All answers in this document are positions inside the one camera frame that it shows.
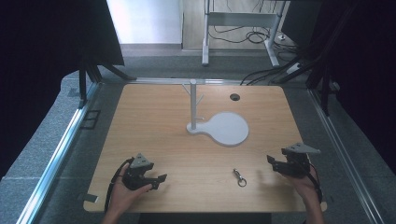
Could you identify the white metal desk frame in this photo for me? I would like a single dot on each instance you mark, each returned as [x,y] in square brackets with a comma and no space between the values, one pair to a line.
[239,19]

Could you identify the aluminium rail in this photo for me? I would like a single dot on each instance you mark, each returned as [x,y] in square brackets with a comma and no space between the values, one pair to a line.
[53,165]
[345,161]
[183,81]

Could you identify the person's left hand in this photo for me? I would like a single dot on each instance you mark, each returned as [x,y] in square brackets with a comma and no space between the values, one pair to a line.
[124,196]

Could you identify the black metal stand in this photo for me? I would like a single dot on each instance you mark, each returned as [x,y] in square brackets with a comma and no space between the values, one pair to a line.
[90,74]
[323,84]

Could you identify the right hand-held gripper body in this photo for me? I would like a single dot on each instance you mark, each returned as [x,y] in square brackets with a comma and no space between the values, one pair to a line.
[295,163]

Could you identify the white power strip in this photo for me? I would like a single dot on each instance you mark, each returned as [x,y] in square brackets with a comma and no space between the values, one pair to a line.
[293,68]

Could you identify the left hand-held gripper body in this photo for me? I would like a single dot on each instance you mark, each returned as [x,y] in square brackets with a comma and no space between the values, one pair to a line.
[138,169]

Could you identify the black rectangular frame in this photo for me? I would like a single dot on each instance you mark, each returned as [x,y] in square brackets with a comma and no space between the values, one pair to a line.
[90,119]

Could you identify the white hook stand with base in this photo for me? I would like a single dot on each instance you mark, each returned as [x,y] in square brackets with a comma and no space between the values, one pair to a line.
[225,129]

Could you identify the person's right hand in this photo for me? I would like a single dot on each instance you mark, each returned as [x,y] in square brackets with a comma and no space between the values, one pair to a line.
[305,186]

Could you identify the black curtain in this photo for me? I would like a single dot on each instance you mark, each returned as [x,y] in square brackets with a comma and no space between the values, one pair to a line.
[40,68]
[361,62]

